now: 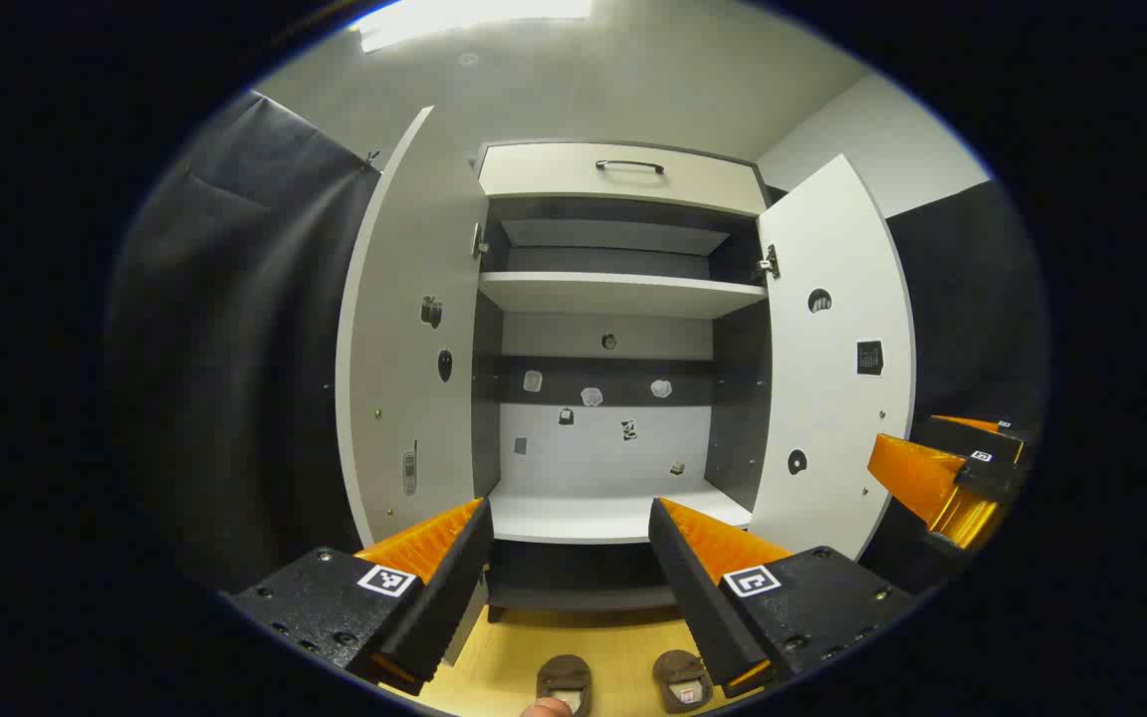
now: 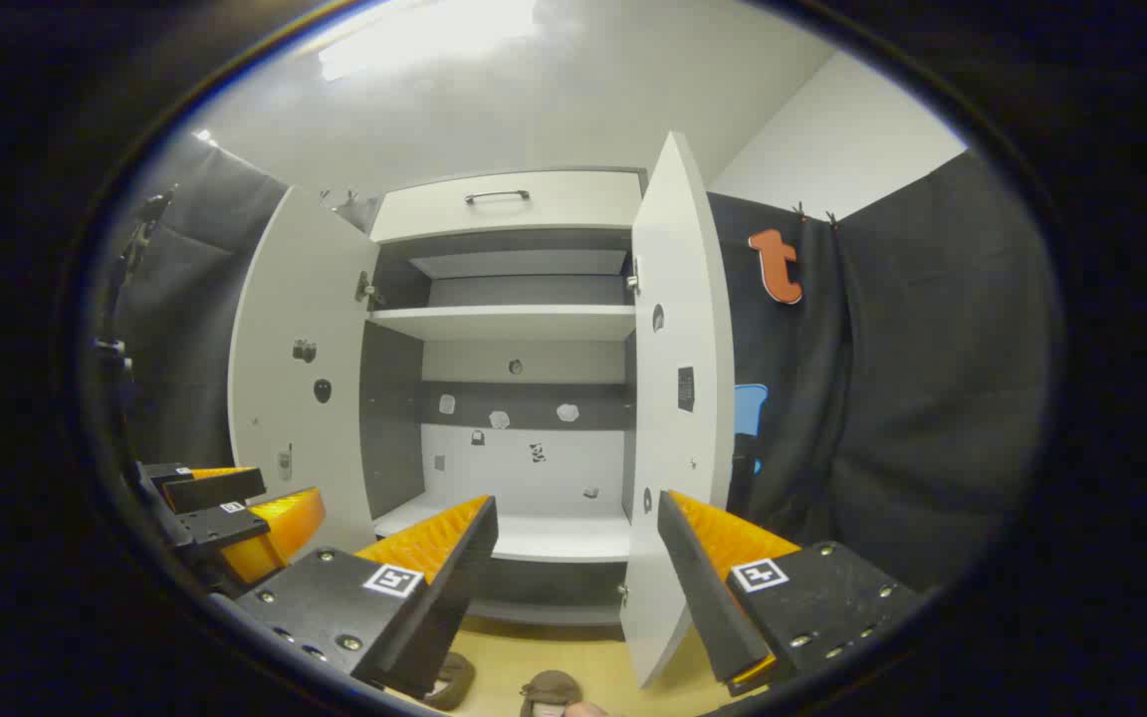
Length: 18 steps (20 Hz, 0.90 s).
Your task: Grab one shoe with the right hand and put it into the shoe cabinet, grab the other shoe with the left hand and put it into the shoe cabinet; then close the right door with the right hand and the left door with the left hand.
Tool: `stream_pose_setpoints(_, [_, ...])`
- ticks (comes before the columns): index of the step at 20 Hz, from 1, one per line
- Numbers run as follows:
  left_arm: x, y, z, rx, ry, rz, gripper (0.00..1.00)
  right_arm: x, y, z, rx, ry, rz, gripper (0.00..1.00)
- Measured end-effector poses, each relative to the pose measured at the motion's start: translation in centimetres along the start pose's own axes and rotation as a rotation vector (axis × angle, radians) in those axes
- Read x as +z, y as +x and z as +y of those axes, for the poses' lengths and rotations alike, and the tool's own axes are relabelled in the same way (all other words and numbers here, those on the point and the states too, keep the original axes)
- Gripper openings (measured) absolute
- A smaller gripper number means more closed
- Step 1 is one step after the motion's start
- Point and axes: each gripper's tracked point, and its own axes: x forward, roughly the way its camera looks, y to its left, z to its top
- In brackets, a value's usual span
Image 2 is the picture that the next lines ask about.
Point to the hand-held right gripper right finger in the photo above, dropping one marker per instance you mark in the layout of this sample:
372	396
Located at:
698	588

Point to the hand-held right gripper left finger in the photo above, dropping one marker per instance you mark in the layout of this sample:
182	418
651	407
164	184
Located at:
454	588

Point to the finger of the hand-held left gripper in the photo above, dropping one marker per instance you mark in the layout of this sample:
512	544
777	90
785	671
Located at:
215	490
233	526

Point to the brown fuzzy shoe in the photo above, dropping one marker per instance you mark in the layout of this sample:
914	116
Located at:
454	677
549	687

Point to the white shoe cabinet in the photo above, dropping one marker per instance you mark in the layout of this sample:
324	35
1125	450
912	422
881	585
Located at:
524	468

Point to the white cabinet door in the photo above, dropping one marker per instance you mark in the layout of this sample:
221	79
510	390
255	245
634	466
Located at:
678	299
295	299

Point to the metal door hinge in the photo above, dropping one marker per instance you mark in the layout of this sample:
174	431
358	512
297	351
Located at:
368	291
633	275

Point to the short white cabinet shelf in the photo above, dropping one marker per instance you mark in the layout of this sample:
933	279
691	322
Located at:
519	264

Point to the black backdrop cloth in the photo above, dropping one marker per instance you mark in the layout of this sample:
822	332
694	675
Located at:
912	398
195	329

